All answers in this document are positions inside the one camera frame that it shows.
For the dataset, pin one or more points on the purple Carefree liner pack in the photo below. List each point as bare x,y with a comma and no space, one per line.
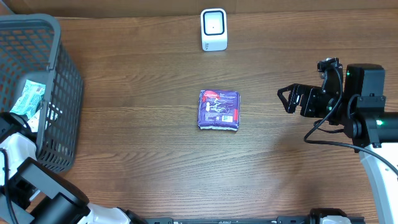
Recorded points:
219,110

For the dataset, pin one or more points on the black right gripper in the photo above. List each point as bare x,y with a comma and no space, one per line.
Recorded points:
306,109

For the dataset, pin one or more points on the mint green wipes pack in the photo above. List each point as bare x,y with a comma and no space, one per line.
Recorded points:
30,99

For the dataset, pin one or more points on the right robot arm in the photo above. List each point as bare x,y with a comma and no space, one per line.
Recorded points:
349,111

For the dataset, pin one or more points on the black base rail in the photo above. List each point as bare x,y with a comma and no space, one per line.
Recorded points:
315,216

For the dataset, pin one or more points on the white barcode scanner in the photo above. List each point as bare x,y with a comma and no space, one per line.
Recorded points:
214,30

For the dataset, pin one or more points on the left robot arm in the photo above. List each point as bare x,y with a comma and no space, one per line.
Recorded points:
32,193

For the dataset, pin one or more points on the white bamboo conditioner tube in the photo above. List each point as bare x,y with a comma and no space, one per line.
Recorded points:
33,122

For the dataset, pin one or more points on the grey plastic basket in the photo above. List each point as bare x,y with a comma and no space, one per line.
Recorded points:
32,50

